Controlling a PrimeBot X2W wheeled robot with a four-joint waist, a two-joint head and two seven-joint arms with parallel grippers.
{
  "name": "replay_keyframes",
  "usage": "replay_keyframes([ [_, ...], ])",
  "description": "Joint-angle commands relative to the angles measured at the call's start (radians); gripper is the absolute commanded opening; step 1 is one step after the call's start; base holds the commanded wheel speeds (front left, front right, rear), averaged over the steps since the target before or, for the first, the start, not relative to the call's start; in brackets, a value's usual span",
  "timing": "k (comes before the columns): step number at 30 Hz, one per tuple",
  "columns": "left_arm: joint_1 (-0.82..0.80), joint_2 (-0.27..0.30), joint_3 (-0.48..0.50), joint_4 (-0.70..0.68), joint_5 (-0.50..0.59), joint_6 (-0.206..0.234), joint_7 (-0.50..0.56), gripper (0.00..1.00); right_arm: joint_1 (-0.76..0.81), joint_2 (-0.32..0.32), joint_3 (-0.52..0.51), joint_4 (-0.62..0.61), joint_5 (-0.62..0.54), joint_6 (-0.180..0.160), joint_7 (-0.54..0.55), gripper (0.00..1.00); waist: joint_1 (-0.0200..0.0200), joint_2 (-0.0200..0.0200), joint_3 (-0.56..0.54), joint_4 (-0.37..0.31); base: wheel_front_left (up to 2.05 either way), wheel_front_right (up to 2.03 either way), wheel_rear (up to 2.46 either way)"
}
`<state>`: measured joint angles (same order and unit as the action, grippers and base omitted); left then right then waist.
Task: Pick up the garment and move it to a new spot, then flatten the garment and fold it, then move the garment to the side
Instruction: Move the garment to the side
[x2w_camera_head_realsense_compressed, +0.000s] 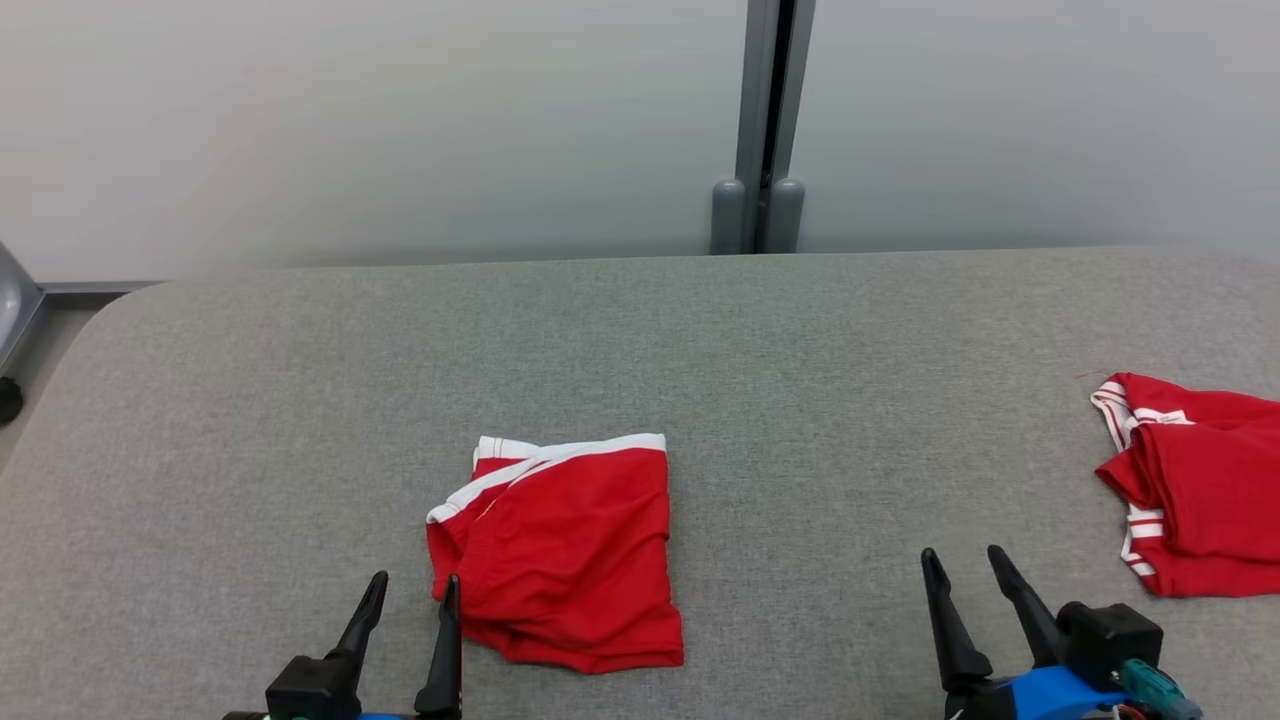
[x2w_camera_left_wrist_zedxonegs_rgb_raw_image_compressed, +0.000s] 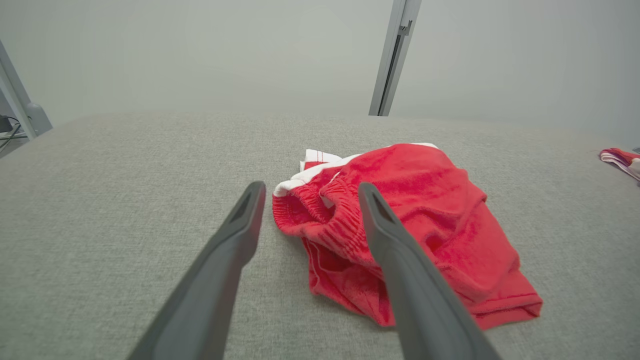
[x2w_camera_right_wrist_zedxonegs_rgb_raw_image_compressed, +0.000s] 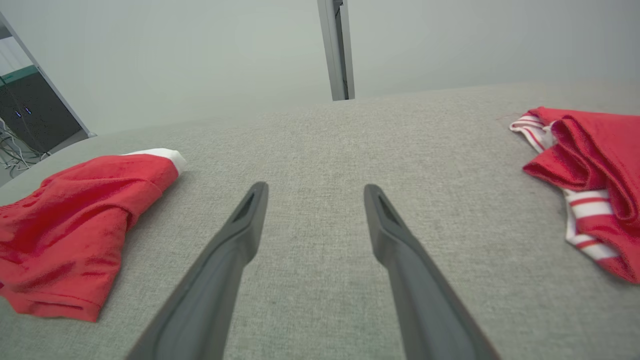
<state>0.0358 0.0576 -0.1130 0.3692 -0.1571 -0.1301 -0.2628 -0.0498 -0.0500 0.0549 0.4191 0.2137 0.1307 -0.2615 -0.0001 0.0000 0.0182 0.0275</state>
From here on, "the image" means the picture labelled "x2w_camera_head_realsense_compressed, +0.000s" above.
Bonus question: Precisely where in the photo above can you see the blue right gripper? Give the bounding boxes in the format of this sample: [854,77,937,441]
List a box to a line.
[920,545,1132,720]

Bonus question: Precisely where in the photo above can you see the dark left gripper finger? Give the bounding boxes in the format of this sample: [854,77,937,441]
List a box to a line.
[414,574,464,717]
[326,571,390,692]

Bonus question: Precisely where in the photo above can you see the red shorts with white stripe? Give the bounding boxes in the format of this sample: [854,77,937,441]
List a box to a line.
[425,433,686,674]

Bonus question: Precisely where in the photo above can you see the red jersey with white sleeves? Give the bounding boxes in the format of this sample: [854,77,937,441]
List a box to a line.
[1090,372,1280,599]

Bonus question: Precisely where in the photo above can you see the grey metal stand leg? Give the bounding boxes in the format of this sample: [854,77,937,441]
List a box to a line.
[0,243,47,377]

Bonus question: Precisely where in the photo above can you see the teal right cable connector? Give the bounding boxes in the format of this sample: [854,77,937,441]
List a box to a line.
[1120,660,1206,720]

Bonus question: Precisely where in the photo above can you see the grey partition post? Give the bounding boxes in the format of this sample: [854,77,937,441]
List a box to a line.
[710,0,816,255]

